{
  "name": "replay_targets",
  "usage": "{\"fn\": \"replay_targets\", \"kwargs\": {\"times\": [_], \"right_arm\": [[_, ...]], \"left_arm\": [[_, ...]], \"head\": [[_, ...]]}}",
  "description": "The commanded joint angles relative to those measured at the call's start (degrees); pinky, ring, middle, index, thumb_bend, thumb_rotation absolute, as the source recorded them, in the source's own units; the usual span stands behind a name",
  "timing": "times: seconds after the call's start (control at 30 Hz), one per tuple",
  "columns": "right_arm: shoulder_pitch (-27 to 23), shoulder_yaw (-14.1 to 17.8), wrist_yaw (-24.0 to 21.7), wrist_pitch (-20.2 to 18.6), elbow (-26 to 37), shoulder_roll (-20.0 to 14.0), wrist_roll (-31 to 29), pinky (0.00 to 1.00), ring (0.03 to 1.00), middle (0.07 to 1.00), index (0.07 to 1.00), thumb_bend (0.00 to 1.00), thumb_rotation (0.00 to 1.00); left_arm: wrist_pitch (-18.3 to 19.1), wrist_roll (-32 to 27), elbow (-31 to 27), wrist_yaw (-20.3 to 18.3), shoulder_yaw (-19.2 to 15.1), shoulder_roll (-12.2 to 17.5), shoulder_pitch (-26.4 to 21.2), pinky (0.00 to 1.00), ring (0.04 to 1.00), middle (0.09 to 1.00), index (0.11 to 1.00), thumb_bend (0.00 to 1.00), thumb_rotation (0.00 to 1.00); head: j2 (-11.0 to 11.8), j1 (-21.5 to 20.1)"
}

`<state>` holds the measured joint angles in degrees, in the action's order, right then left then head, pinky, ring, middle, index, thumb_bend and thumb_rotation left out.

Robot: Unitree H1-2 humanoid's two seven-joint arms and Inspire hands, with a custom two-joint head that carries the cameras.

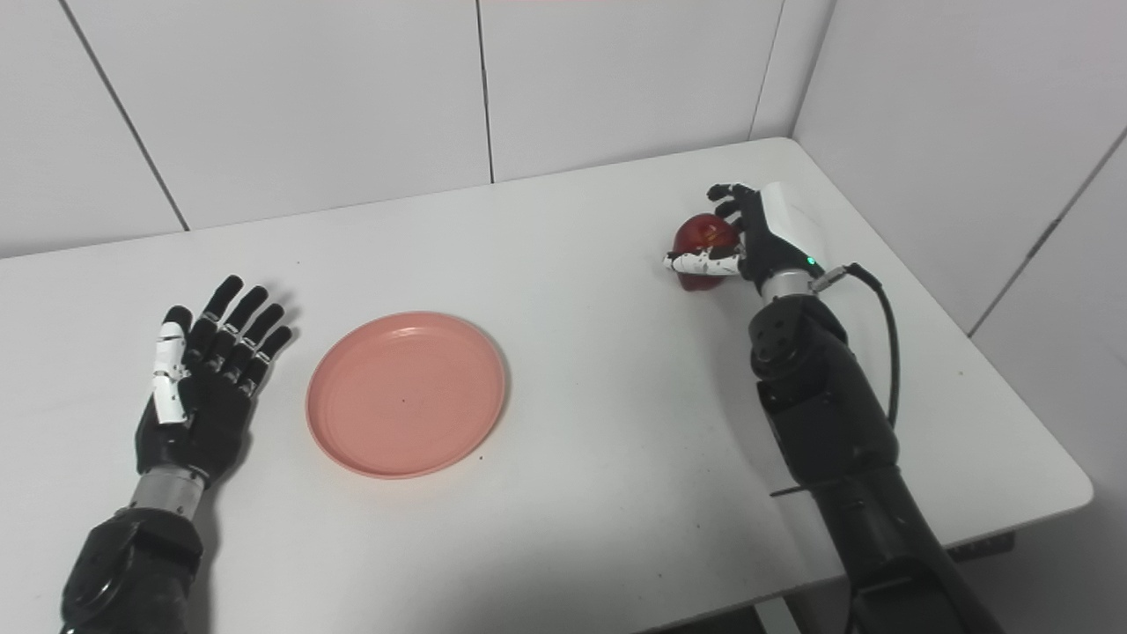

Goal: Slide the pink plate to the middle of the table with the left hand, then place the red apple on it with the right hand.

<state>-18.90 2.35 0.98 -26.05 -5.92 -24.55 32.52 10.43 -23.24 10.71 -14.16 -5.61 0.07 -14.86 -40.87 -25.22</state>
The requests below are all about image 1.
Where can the red apple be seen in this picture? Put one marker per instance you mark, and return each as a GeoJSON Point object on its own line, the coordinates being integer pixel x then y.
{"type": "Point", "coordinates": [700, 233]}

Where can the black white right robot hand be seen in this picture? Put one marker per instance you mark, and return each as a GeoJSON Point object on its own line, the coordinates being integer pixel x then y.
{"type": "Point", "coordinates": [779, 238]}

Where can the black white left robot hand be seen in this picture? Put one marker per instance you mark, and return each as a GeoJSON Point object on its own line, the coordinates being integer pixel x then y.
{"type": "Point", "coordinates": [207, 414]}

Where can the pink round plate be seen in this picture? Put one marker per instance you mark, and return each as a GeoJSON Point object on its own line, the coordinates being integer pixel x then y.
{"type": "Point", "coordinates": [405, 396]}

